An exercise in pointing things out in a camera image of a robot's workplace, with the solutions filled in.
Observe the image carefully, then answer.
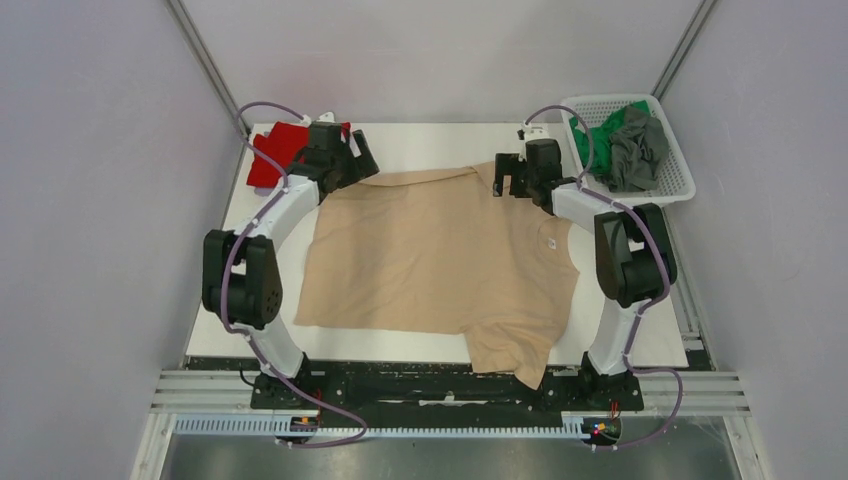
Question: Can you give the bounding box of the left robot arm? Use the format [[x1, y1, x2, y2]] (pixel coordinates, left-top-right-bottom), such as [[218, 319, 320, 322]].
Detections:
[[201, 121, 379, 408]]

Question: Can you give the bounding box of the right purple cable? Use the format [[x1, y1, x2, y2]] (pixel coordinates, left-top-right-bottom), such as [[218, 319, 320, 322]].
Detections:
[[523, 104, 685, 453]]

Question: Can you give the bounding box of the beige t-shirt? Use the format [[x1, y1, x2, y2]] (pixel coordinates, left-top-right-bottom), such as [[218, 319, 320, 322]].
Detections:
[[294, 163, 579, 389]]

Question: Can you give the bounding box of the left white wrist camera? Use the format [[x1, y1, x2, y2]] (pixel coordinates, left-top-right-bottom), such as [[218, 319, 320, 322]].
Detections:
[[301, 111, 336, 127]]

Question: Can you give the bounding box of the purple cable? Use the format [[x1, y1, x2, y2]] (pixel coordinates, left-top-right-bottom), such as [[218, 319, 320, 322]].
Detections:
[[219, 101, 370, 450], [523, 104, 685, 453]]

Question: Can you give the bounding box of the red folded t-shirt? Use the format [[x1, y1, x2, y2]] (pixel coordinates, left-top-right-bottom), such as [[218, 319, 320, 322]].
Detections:
[[246, 122, 351, 189]]

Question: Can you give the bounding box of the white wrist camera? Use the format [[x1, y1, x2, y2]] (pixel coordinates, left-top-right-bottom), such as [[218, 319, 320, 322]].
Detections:
[[517, 123, 552, 161], [301, 111, 336, 127]]

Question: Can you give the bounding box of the white plastic basket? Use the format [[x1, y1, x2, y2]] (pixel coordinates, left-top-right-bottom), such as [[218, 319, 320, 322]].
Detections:
[[562, 94, 696, 205]]

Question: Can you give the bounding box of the green t-shirt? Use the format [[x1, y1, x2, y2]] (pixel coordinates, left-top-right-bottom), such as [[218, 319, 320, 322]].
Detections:
[[569, 101, 650, 177]]

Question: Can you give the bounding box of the grey t-shirt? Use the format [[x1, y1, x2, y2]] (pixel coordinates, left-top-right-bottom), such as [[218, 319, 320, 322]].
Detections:
[[595, 107, 670, 193]]

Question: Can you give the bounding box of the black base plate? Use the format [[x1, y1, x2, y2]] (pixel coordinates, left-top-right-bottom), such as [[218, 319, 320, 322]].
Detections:
[[250, 360, 643, 428]]

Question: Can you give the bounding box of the white slotted cable duct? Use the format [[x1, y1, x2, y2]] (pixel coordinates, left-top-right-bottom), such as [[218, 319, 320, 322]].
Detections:
[[174, 414, 590, 440]]

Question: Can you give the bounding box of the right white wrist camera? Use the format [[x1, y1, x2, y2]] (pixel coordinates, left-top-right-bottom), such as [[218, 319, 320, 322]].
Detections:
[[517, 123, 552, 161]]

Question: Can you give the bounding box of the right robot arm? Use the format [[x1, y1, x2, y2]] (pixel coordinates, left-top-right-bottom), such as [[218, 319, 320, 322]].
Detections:
[[492, 138, 677, 408]]

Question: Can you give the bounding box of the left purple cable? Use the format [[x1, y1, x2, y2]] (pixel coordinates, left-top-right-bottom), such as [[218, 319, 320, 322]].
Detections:
[[219, 101, 370, 450]]

